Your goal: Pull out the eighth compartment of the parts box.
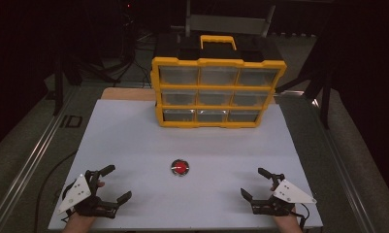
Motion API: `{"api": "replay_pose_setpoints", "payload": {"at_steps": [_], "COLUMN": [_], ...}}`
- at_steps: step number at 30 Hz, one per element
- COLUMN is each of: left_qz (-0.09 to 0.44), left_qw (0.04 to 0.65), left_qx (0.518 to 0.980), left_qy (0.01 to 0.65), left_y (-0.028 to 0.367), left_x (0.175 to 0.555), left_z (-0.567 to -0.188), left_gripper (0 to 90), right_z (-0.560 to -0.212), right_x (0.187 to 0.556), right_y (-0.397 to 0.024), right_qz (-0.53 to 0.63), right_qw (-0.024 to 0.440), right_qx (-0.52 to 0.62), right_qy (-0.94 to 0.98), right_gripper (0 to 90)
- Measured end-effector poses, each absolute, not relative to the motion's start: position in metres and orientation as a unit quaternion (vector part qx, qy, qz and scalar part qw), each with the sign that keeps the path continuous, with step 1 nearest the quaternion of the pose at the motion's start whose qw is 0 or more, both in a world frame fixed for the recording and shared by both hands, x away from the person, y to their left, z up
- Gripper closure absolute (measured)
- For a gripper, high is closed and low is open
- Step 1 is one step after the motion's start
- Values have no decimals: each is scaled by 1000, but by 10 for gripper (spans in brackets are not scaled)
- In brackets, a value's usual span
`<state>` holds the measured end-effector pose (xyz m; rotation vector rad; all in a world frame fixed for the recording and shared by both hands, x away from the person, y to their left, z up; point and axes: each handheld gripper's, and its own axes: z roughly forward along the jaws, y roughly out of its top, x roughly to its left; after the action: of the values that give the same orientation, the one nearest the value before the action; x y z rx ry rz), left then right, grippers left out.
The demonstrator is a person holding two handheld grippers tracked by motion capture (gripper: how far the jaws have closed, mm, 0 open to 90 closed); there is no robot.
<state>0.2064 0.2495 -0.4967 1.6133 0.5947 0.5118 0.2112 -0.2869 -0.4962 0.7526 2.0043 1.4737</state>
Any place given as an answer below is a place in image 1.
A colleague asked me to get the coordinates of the grey metal stand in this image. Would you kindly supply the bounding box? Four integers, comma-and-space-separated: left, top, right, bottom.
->
171, 0, 277, 39

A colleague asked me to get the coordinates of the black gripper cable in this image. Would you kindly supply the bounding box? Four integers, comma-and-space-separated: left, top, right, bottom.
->
292, 203, 310, 231
61, 183, 75, 224

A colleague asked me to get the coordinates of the clear plastic pulled drawer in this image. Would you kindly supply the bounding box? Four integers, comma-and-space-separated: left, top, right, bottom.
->
196, 109, 229, 123

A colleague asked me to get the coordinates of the set of clear cabinet bins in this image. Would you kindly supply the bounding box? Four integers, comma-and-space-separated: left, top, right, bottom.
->
158, 65, 279, 123

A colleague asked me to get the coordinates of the black floor cable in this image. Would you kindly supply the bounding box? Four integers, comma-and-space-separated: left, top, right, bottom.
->
33, 150, 79, 233

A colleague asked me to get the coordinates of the round red and black disc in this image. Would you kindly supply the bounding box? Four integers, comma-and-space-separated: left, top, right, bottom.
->
170, 158, 190, 178

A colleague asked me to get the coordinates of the black tripod stand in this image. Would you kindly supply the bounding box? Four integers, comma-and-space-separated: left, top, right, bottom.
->
50, 0, 136, 117

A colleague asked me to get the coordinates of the aluminium frame rail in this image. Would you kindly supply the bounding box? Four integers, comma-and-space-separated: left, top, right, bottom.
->
276, 89, 374, 233
0, 86, 80, 233

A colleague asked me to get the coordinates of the yellow and black organizer cabinet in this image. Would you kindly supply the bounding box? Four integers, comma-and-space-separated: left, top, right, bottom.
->
149, 34, 288, 129

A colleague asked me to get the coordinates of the black metal stand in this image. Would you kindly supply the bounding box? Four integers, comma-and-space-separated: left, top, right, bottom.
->
276, 18, 334, 130

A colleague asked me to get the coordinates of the person's left hand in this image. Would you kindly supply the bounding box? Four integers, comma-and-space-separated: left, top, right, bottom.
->
69, 181, 106, 224

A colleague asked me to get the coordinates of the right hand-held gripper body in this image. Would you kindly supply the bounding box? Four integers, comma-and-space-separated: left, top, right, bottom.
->
249, 173, 318, 217

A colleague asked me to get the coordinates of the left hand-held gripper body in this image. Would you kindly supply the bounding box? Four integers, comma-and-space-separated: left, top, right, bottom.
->
56, 169, 119, 218

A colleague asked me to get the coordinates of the person's right hand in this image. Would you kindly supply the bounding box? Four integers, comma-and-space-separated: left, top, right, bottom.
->
270, 183, 299, 225

